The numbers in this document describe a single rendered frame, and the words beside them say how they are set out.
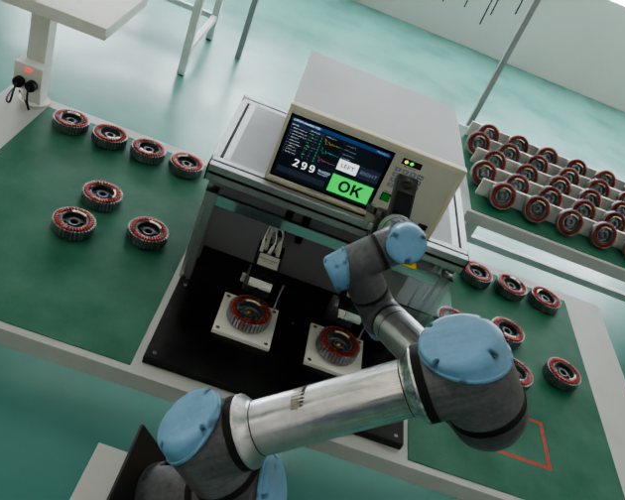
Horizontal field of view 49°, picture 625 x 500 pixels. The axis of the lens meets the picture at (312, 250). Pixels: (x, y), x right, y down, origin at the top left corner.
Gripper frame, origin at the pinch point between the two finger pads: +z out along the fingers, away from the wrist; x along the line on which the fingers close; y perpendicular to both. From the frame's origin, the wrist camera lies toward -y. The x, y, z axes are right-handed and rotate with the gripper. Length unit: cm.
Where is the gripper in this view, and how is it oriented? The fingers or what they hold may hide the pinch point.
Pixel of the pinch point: (384, 209)
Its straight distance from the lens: 159.2
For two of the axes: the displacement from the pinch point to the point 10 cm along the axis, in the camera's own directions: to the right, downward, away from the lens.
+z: -0.4, -1.8, 9.8
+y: -3.5, 9.2, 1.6
